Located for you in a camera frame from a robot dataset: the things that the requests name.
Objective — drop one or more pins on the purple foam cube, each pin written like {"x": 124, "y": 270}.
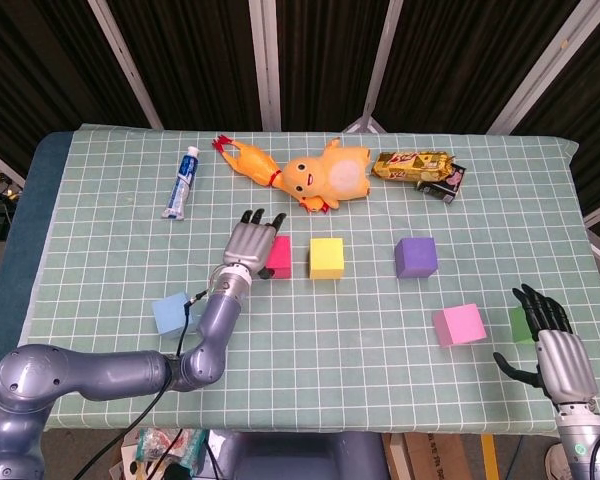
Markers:
{"x": 416, "y": 257}

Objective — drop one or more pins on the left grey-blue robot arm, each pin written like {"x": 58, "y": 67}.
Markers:
{"x": 105, "y": 375}

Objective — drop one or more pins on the black drink carton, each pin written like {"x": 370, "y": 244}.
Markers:
{"x": 442, "y": 189}

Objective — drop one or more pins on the yellow plush duck toy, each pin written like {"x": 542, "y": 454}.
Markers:
{"x": 325, "y": 175}

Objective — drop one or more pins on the dark pleated curtain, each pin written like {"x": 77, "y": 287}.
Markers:
{"x": 200, "y": 55}

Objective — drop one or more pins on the light pink foam cube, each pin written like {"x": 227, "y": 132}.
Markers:
{"x": 461, "y": 325}

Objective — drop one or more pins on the magenta foam cube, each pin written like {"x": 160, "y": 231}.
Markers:
{"x": 281, "y": 255}

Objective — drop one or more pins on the orange rubber chicken toy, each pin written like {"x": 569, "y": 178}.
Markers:
{"x": 250, "y": 162}

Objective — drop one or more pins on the grey shoe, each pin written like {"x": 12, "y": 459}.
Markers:
{"x": 555, "y": 462}

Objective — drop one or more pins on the green checked tablecloth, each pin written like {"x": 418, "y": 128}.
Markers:
{"x": 330, "y": 360}

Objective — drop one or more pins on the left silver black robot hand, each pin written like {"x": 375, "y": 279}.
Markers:
{"x": 247, "y": 247}

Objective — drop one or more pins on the gold snack packet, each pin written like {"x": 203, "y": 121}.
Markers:
{"x": 410, "y": 166}

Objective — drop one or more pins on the green foam cube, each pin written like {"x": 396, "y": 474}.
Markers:
{"x": 521, "y": 327}

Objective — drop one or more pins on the dark blue table pad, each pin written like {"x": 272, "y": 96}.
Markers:
{"x": 27, "y": 210}

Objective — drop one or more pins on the brown cardboard box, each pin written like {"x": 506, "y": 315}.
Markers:
{"x": 430, "y": 457}

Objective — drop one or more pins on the blue white toothpaste tube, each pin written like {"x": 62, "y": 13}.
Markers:
{"x": 181, "y": 185}

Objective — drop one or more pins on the clear plastic snack bag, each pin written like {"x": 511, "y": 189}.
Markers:
{"x": 152, "y": 445}

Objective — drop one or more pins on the yellow foam cube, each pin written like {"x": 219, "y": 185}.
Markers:
{"x": 326, "y": 256}

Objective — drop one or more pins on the light blue foam cube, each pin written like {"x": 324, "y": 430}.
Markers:
{"x": 169, "y": 315}

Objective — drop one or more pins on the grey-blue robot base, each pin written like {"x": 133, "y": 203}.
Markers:
{"x": 300, "y": 457}

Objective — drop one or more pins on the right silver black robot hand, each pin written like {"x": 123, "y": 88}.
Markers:
{"x": 565, "y": 365}

